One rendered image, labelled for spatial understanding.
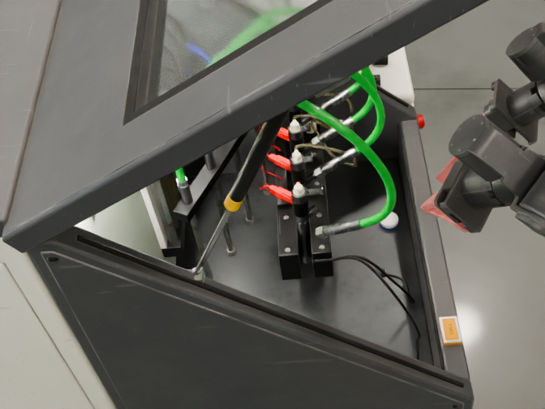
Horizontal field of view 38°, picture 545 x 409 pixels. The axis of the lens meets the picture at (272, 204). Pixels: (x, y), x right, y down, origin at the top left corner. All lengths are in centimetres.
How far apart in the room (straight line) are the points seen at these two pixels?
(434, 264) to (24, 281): 77
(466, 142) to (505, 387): 159
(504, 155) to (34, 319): 64
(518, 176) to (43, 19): 70
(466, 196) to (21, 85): 60
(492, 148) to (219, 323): 44
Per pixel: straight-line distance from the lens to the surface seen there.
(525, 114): 128
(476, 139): 91
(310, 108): 112
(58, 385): 128
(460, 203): 102
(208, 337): 113
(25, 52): 116
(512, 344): 253
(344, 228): 130
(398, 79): 179
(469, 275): 265
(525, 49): 121
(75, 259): 99
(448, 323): 141
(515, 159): 92
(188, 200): 141
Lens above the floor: 216
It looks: 50 degrees down
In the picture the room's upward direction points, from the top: 9 degrees counter-clockwise
